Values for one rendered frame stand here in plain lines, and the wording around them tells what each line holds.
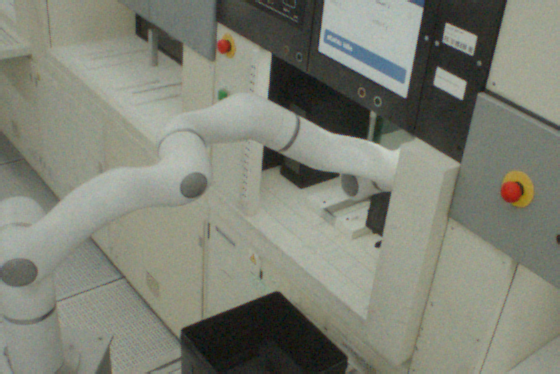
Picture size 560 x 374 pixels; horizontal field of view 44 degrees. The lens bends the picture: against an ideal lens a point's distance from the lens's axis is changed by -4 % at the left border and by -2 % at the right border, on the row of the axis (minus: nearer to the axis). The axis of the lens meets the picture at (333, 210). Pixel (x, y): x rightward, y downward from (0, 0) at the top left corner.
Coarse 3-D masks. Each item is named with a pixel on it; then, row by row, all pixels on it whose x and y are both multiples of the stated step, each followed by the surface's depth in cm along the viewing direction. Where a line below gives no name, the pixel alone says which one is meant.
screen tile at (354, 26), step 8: (328, 0) 154; (344, 0) 150; (352, 0) 148; (360, 0) 146; (368, 0) 145; (328, 8) 155; (336, 8) 153; (360, 8) 147; (328, 16) 155; (336, 16) 153; (344, 16) 151; (352, 16) 150; (360, 16) 148; (336, 24) 154; (344, 24) 152; (352, 24) 150; (360, 24) 148; (352, 32) 151; (360, 32) 149
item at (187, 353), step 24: (240, 312) 167; (264, 312) 173; (288, 312) 171; (192, 336) 161; (216, 336) 166; (240, 336) 172; (264, 336) 178; (288, 336) 175; (312, 336) 166; (192, 360) 156; (216, 360) 171; (240, 360) 172; (264, 360) 175; (288, 360) 176; (312, 360) 169; (336, 360) 160
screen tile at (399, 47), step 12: (384, 0) 141; (372, 12) 145; (384, 12) 142; (396, 12) 140; (396, 24) 141; (408, 24) 138; (372, 36) 147; (384, 36) 144; (396, 36) 142; (408, 36) 139; (384, 48) 145; (396, 48) 143; (408, 48) 140; (408, 60) 141
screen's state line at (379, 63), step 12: (324, 36) 158; (336, 36) 155; (336, 48) 156; (348, 48) 153; (360, 48) 151; (360, 60) 152; (372, 60) 149; (384, 60) 146; (384, 72) 147; (396, 72) 145
